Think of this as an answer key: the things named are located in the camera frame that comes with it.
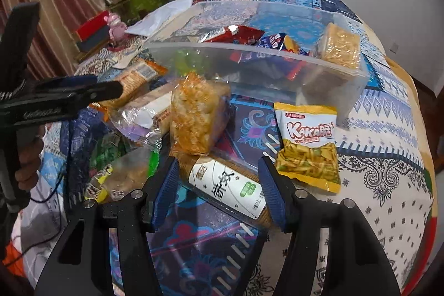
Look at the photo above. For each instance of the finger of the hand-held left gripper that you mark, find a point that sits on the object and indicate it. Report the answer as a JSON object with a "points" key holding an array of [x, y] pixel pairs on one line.
{"points": [[81, 81], [104, 90]]}

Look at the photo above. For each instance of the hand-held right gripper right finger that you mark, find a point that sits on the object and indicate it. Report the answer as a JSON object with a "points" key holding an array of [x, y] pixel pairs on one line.
{"points": [[274, 196]]}

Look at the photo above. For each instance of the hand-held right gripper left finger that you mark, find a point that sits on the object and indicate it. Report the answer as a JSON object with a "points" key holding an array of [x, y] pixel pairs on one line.
{"points": [[165, 192]]}

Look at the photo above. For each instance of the white label cracker packet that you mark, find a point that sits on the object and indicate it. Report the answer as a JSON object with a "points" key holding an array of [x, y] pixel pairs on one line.
{"points": [[230, 190]]}

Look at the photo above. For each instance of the clear plastic container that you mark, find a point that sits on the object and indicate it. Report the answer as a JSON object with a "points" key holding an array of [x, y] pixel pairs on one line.
{"points": [[263, 74]]}

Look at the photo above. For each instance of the person's left hand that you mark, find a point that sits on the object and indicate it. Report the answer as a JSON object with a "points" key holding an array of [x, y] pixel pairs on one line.
{"points": [[29, 164]]}

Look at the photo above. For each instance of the orange label biscuit packet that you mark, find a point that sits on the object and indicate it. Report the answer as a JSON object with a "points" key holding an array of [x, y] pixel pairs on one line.
{"points": [[135, 75]]}

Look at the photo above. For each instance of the clear packet with yellow print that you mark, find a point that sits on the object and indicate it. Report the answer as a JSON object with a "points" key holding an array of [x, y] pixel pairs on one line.
{"points": [[121, 174]]}

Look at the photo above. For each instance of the clear biscuit packet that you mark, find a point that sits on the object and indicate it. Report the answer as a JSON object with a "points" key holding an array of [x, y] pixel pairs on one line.
{"points": [[149, 115]]}

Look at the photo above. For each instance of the red box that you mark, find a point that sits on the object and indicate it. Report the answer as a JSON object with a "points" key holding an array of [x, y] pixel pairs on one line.
{"points": [[93, 26]]}

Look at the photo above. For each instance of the yellow chips packet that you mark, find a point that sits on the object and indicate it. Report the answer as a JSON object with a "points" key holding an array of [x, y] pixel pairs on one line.
{"points": [[307, 148]]}

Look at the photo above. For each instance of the green snack packet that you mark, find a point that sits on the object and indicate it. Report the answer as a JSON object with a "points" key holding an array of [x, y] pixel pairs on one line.
{"points": [[105, 152]]}

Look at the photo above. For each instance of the pink plush toy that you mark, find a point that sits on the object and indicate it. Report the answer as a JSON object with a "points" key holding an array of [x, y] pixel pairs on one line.
{"points": [[115, 26]]}

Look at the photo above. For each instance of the orange puffed snack packet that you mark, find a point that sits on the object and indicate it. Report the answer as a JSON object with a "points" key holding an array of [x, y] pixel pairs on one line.
{"points": [[197, 112]]}

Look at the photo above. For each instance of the green candy packet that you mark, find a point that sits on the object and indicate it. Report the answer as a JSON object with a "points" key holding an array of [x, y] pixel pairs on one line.
{"points": [[185, 60]]}

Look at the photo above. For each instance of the white paper sheet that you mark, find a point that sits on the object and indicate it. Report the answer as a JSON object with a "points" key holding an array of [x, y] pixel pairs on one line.
{"points": [[163, 17]]}

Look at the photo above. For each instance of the green box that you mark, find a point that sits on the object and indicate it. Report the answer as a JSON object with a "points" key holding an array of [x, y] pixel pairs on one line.
{"points": [[144, 3]]}

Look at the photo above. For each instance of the patchwork printed blanket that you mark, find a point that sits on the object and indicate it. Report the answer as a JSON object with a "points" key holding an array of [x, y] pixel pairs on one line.
{"points": [[378, 150]]}

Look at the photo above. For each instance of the red snack packet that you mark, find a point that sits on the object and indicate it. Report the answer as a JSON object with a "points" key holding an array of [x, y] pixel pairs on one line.
{"points": [[239, 34]]}

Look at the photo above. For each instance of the blue snack packet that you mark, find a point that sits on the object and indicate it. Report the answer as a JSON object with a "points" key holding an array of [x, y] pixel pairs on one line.
{"points": [[277, 41]]}

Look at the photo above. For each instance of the clear rice cracker packet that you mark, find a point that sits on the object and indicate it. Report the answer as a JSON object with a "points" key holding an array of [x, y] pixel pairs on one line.
{"points": [[338, 44]]}

